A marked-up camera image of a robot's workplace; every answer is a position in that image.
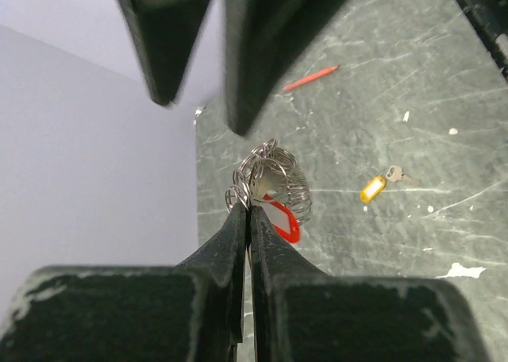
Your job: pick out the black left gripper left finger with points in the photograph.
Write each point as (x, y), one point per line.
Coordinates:
(192, 311)

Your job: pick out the orange pencil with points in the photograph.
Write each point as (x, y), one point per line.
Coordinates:
(311, 77)

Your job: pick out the silver key on red tag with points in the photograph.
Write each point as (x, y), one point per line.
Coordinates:
(270, 183)

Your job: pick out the red key tag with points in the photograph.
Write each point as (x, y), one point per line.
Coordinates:
(282, 218)

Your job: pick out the yellow key tag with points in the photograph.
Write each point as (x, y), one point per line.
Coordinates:
(373, 188)

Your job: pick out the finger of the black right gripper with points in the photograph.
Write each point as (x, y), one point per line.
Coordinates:
(263, 38)
(163, 34)

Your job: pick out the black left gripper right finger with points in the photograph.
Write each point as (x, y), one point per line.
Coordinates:
(304, 314)

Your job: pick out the large keyring with yellow handle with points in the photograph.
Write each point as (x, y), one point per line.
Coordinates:
(271, 155)

